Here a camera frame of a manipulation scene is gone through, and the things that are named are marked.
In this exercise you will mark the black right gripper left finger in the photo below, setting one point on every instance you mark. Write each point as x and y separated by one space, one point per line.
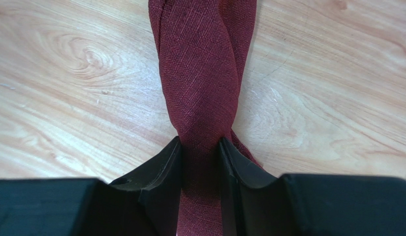
154 190

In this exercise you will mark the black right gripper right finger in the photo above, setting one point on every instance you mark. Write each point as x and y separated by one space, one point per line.
253 202

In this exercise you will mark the dark red cloth napkin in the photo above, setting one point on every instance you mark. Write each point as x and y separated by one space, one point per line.
202 48

